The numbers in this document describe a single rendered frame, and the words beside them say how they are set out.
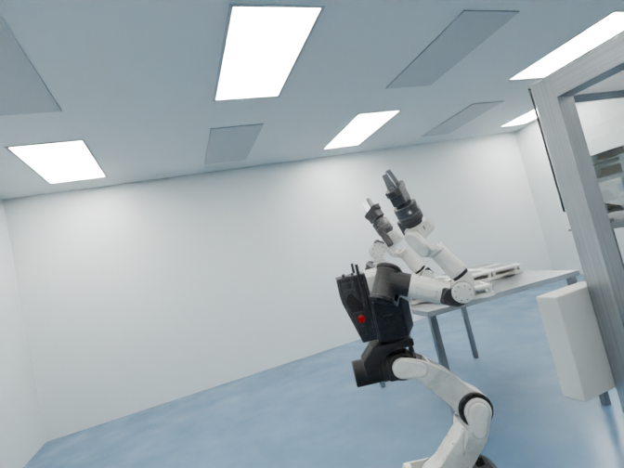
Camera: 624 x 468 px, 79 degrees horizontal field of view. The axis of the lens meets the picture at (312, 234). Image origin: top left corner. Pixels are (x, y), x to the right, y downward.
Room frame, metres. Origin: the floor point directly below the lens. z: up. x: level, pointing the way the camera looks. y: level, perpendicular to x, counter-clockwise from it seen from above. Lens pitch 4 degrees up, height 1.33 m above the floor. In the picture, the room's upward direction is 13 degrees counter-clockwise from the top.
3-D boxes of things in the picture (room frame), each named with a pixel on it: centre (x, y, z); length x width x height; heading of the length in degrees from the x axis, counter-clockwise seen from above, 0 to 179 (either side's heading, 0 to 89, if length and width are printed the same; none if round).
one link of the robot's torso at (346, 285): (1.73, -0.21, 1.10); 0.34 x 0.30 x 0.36; 179
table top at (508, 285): (3.16, -0.96, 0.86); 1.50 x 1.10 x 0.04; 11
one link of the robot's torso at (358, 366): (1.73, -0.18, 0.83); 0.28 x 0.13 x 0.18; 89
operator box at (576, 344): (1.01, -0.62, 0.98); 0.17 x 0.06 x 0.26; 110
